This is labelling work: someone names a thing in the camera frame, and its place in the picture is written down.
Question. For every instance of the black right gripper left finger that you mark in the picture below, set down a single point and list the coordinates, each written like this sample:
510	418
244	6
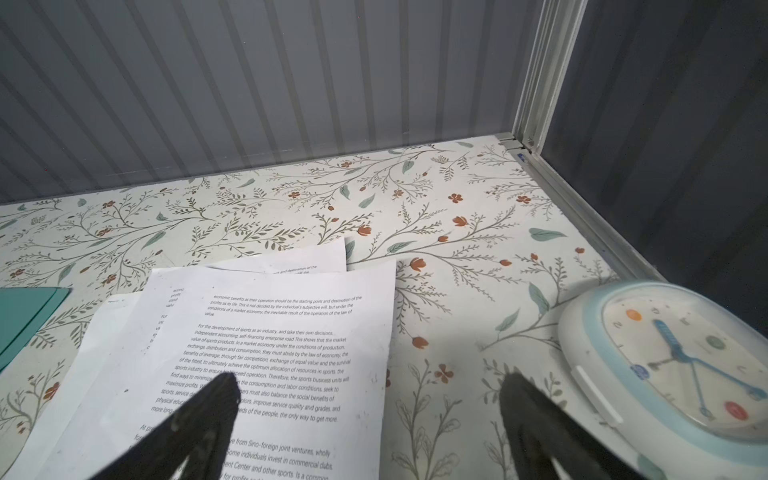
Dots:
192	443

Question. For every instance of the printed paper sheet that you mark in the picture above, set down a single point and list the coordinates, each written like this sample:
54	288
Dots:
309	354

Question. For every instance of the white round alarm clock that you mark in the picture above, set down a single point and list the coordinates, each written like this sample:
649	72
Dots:
681	379

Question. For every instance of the lower white paper sheets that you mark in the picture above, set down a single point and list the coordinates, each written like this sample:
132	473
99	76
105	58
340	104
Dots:
109	325

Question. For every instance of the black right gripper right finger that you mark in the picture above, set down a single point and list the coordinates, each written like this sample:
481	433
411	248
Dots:
541	436

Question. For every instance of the teal plastic folder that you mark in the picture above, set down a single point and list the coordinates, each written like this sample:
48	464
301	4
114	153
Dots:
23	313

